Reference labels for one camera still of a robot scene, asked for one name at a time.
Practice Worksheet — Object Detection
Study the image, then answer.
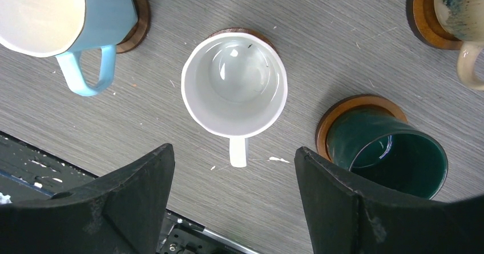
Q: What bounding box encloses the orange-brown wooden coaster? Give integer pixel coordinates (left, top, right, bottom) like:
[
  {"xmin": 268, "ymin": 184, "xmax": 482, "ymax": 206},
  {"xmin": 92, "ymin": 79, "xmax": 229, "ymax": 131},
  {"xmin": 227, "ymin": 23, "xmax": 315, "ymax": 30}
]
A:
[{"xmin": 406, "ymin": 0, "xmax": 463, "ymax": 50}]

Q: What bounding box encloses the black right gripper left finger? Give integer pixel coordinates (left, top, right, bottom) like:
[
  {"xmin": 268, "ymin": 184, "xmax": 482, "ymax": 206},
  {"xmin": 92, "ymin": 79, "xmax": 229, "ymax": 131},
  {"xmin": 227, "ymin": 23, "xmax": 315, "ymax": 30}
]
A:
[{"xmin": 1, "ymin": 144, "xmax": 175, "ymax": 253}]

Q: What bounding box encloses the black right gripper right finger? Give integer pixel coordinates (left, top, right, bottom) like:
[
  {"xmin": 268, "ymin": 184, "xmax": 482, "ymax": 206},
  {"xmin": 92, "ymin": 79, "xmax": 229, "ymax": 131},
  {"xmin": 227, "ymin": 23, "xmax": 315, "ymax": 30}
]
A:
[{"xmin": 294, "ymin": 147, "xmax": 483, "ymax": 253}]

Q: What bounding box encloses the light blue white mug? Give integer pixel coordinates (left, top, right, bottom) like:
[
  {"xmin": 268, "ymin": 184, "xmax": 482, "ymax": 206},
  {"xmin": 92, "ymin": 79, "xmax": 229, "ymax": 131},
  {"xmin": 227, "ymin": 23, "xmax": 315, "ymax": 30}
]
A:
[{"xmin": 1, "ymin": 0, "xmax": 138, "ymax": 96}]

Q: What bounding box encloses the beige mug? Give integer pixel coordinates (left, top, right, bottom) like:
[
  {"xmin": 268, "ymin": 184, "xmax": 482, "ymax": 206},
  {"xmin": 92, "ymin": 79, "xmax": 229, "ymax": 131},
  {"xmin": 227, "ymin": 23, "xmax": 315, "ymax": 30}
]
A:
[{"xmin": 433, "ymin": 0, "xmax": 483, "ymax": 91}]

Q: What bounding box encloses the dark walnut small coaster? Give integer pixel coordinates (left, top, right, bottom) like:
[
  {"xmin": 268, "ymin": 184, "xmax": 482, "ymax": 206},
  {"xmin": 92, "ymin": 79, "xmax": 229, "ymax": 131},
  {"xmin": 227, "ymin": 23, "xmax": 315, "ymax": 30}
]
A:
[{"xmin": 115, "ymin": 0, "xmax": 152, "ymax": 54}]

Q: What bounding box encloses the dark green mug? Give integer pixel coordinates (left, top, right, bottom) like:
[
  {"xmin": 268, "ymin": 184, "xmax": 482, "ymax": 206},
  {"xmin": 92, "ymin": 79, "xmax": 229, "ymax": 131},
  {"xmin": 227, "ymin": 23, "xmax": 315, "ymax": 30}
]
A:
[{"xmin": 327, "ymin": 108, "xmax": 448, "ymax": 199}]

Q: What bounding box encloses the small orange-brown coaster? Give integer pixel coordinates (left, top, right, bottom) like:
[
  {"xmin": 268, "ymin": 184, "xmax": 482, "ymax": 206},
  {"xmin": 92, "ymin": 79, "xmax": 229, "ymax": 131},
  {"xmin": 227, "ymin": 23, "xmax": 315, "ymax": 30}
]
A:
[{"xmin": 314, "ymin": 94, "xmax": 408, "ymax": 162}]

